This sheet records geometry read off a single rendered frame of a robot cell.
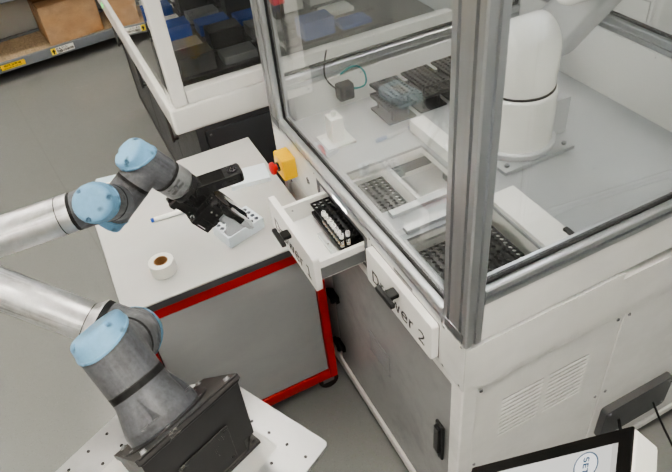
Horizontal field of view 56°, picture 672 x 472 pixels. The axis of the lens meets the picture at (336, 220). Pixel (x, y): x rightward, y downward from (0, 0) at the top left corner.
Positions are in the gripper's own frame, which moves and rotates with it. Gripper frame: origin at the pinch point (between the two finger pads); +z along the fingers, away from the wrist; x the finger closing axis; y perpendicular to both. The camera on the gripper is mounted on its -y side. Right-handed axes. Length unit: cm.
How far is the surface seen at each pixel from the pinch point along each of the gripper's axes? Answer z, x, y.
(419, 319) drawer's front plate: 19.9, 41.2, -13.6
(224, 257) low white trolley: 16.5, -16.6, 17.9
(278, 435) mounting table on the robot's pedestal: 12, 42, 24
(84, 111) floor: 67, -281, 78
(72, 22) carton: 54, -369, 52
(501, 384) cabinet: 42, 54, -15
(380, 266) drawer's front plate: 18.4, 24.4, -14.6
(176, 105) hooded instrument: 8, -80, 3
